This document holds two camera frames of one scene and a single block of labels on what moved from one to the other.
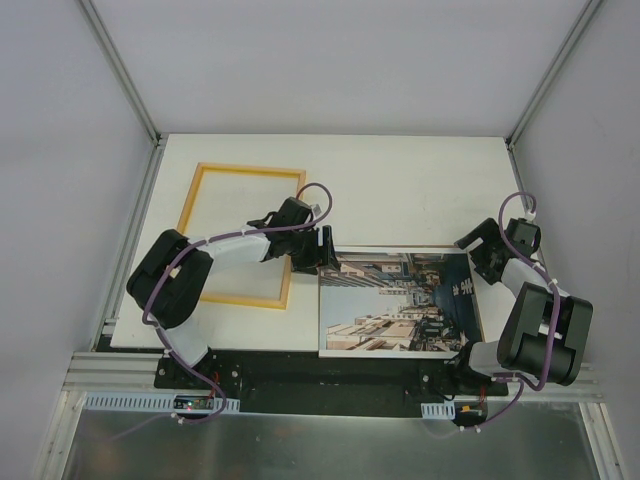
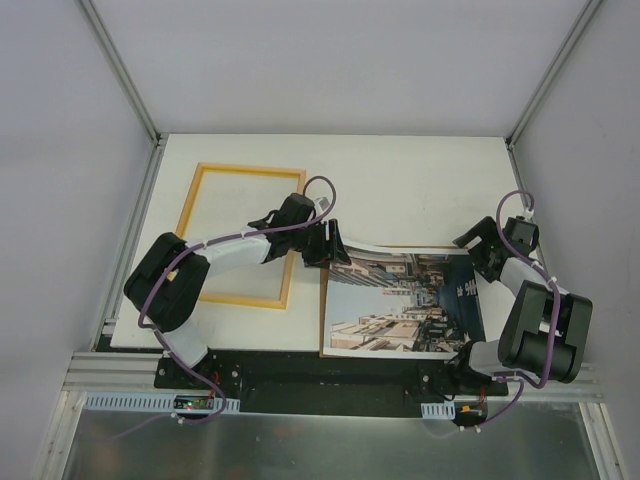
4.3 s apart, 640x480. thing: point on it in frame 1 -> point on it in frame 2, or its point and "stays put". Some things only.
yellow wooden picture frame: (188, 210) stays put
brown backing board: (427, 249) -> (324, 353)
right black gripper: (486, 251) stays put
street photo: (406, 302) stays put
